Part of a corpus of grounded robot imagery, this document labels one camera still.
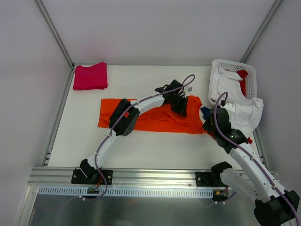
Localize orange t shirt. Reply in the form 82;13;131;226
97;95;206;134

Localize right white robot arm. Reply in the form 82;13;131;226
202;107;301;226

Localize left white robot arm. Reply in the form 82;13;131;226
79;80;188;184

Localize dark blue t shirt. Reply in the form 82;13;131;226
200;106;211;121

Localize white t shirt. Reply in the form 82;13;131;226
208;59;264;137

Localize white plastic laundry basket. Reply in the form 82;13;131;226
208;59;257;105

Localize red t shirt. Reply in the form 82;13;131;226
212;70;253;144

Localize folded pink t shirt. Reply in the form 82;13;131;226
73;62;108;90

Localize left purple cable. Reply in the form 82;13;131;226
94;74;196;201

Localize purple cable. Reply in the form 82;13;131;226
213;91;301;226
94;74;196;201

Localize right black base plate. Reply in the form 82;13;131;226
195;171;232;187

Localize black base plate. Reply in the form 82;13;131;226
195;171;232;187
71;168;113;185

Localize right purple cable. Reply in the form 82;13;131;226
213;91;301;226

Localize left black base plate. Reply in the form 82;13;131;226
71;168;113;185

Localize right aluminium frame post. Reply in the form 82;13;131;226
240;0;284;63

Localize aluminium frame post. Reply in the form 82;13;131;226
34;0;74;68
240;0;284;63

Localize left aluminium frame post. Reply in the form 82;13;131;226
34;0;74;68

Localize aluminium mounting rail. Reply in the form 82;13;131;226
28;167;210;189

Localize white slotted cable duct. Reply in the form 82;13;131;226
38;186;214;198

